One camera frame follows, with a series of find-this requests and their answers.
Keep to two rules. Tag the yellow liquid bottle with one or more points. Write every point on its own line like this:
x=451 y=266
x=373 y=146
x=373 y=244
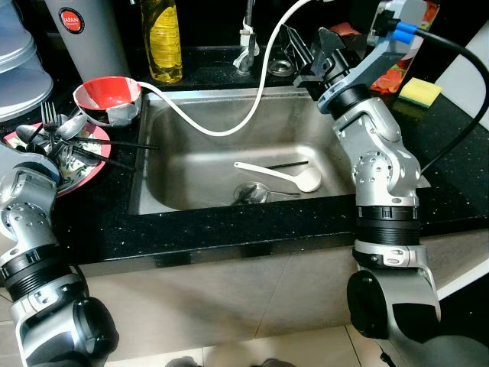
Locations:
x=162 y=46

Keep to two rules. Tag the yellow green sponge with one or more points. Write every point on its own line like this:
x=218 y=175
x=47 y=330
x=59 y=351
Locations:
x=422 y=92

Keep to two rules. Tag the metal faucet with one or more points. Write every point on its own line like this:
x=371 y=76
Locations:
x=246 y=46

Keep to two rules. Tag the metal fork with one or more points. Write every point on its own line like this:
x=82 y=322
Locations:
x=48 y=115

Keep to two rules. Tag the pink patterned plate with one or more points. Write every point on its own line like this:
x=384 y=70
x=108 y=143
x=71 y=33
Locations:
x=92 y=157

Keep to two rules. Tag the white ceramic soup spoon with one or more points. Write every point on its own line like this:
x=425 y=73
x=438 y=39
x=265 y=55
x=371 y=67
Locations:
x=309 y=180

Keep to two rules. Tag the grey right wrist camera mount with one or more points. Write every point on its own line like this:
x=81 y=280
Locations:
x=382 y=57

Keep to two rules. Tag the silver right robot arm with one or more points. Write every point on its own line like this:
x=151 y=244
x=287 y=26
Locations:
x=374 y=153

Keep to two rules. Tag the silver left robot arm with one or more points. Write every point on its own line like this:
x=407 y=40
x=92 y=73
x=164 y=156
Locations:
x=30 y=229

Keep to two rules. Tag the round metal sink drain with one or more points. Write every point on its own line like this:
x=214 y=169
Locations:
x=256 y=201

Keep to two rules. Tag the short black chopstick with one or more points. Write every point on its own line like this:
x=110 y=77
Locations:
x=290 y=164

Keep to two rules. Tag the grey flask with red logo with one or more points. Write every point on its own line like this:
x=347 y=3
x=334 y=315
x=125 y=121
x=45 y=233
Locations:
x=88 y=46

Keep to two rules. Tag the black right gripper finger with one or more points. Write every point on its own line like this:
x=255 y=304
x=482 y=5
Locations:
x=298 y=47
x=334 y=47

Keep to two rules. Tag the long black chopstick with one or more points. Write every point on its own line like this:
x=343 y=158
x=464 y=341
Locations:
x=122 y=144

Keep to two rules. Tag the red and white bowl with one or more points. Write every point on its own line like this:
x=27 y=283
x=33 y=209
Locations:
x=107 y=90

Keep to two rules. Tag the pale blue stacked containers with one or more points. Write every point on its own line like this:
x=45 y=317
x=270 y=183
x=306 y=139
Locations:
x=15 y=61

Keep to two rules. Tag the red sponge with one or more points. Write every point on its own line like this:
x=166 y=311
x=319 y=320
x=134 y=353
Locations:
x=345 y=29

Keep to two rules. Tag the stainless steel sink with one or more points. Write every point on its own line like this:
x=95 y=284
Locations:
x=191 y=168

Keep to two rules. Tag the clear plastic sponge holder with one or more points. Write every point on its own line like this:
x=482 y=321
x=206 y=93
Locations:
x=359 y=40

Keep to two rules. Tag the metal spoon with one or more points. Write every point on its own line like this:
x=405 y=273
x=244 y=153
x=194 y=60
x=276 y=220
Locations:
x=27 y=131
x=248 y=189
x=72 y=126

